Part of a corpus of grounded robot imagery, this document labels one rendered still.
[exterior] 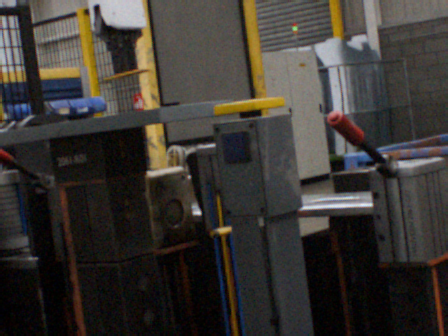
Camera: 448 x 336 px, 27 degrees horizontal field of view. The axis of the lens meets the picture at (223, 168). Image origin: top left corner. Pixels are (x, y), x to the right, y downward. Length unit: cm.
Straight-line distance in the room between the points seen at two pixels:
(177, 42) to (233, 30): 50
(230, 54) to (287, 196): 417
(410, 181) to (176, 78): 377
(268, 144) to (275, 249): 12
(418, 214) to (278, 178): 18
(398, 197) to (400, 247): 6
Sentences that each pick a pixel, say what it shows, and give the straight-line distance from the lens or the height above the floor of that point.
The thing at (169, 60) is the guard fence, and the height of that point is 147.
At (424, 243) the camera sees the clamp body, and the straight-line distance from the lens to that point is 114.
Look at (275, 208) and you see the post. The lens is 105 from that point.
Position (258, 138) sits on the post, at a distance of 104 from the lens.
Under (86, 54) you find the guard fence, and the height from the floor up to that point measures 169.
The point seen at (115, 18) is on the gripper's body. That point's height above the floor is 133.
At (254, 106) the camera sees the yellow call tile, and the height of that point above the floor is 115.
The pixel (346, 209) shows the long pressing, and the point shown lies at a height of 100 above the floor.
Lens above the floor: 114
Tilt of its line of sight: 3 degrees down
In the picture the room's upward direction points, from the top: 8 degrees counter-clockwise
